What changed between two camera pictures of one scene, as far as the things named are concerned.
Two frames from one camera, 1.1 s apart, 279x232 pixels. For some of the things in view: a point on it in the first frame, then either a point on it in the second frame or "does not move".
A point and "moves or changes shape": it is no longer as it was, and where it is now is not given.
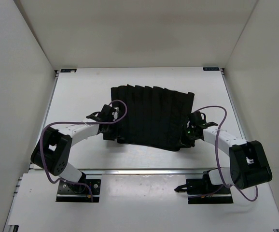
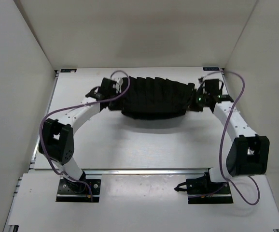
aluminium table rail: (148, 172) does not move
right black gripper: (188, 144) → (192, 107)
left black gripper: (107, 136) → (118, 107)
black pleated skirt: (156, 116) moves or changes shape
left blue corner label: (68, 70) does not move
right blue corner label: (211, 68) does not move
